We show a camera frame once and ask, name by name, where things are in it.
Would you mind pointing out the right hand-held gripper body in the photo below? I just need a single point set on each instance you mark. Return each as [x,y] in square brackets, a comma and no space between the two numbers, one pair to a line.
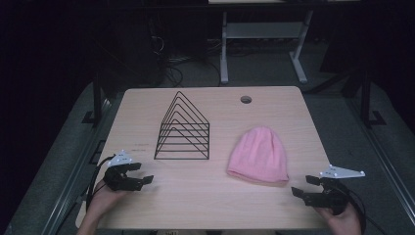
[329,196]

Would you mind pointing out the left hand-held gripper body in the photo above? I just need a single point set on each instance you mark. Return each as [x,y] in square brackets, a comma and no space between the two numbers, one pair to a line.
[118,178]

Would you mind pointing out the pink knitted beanie hat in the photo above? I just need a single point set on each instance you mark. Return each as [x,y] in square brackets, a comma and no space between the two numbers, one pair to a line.
[259,156]

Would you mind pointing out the person's left hand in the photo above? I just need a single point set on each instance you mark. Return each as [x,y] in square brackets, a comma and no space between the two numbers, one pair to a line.
[105,200]

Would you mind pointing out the person's right hand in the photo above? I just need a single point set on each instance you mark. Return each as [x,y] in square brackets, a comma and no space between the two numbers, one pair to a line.
[343,222]

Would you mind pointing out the black metal stand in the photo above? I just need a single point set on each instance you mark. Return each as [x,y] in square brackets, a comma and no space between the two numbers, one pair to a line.
[366,98]
[97,101]

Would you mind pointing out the aluminium frame rail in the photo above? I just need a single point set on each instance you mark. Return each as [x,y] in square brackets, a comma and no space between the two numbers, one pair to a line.
[76,169]
[385,156]

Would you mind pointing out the white metal desk frame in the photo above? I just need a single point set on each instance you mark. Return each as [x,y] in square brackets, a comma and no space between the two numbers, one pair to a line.
[261,30]

